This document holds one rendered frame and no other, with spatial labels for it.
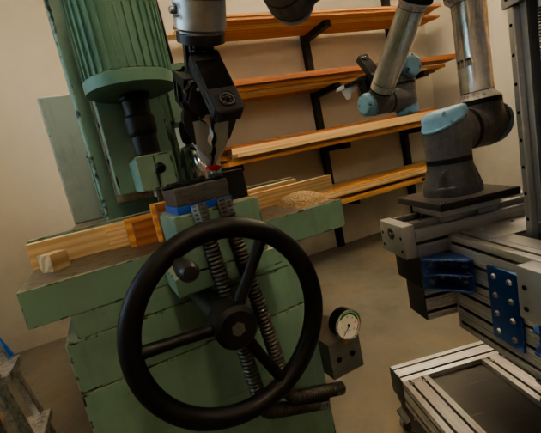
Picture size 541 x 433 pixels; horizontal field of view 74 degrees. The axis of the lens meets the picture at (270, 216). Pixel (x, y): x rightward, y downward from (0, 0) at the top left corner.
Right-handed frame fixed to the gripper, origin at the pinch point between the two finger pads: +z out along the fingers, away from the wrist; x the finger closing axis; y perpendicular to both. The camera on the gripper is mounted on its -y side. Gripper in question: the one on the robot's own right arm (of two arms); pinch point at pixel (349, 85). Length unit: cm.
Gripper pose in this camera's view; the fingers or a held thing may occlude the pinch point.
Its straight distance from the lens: 163.5
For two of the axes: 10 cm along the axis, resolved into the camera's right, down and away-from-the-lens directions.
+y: 3.2, 9.2, 2.1
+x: 8.7, -3.8, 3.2
